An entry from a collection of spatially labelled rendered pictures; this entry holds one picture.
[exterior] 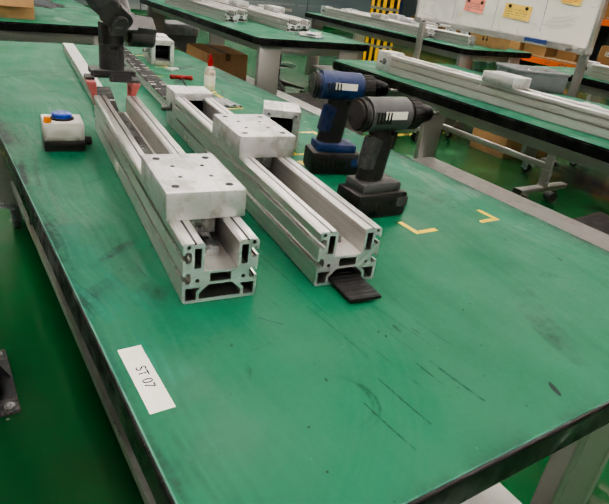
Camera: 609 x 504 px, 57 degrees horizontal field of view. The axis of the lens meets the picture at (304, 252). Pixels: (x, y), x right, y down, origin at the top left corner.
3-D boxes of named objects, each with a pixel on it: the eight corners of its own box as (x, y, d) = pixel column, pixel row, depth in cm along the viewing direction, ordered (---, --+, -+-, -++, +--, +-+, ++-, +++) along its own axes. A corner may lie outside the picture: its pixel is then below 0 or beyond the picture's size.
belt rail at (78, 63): (63, 50, 227) (62, 42, 226) (73, 51, 229) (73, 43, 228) (96, 110, 152) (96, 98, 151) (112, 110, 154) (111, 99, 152)
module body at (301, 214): (174, 130, 143) (174, 96, 140) (212, 130, 148) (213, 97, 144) (313, 286, 80) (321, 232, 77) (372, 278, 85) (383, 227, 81)
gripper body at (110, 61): (136, 80, 136) (136, 47, 132) (91, 78, 131) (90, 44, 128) (131, 74, 141) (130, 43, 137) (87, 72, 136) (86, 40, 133)
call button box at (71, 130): (42, 140, 123) (39, 112, 121) (89, 140, 128) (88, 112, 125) (44, 152, 117) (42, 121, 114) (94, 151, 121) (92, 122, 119)
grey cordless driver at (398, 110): (328, 207, 109) (345, 91, 99) (405, 197, 119) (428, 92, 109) (351, 222, 103) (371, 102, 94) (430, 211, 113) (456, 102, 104)
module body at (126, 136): (95, 130, 135) (93, 94, 131) (137, 130, 139) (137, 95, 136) (181, 304, 72) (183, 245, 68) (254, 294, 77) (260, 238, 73)
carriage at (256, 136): (211, 146, 115) (212, 113, 112) (261, 145, 120) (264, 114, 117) (237, 172, 103) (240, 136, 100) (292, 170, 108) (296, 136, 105)
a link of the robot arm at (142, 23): (105, -14, 124) (114, 18, 122) (156, -9, 130) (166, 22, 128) (97, 24, 134) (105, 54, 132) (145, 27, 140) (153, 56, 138)
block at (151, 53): (139, 60, 229) (139, 35, 225) (167, 61, 234) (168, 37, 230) (145, 64, 221) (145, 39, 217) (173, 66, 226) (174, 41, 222)
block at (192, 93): (156, 121, 149) (157, 84, 145) (202, 121, 155) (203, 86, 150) (164, 130, 142) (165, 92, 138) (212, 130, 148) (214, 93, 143)
